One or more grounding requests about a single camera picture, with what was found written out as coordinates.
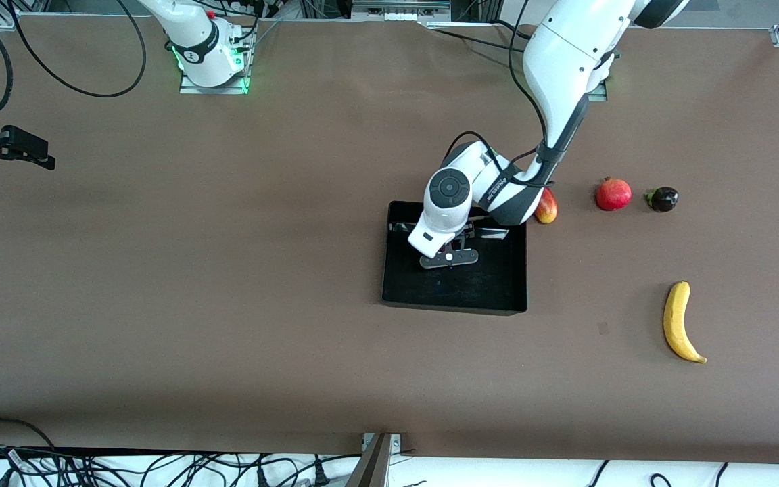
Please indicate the black plastic box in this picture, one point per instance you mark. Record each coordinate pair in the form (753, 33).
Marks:
(470, 287)

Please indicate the yellow banana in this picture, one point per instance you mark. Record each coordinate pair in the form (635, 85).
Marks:
(676, 318)

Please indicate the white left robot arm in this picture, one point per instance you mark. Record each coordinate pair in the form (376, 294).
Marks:
(565, 54)

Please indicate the red yellow mango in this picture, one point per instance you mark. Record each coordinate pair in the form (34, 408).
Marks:
(548, 211)

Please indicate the red pomegranate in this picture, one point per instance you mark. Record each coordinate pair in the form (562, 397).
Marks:
(614, 195)

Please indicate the dark purple fruit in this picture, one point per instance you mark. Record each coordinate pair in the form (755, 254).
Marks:
(664, 199)

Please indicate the grey power strip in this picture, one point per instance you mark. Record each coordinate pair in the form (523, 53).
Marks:
(396, 10)

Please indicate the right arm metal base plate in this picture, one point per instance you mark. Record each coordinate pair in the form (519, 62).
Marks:
(190, 88)

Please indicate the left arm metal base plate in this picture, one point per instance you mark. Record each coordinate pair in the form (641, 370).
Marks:
(599, 92)

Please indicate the grey metal bracket bar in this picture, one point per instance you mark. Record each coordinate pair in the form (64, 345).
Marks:
(372, 467)

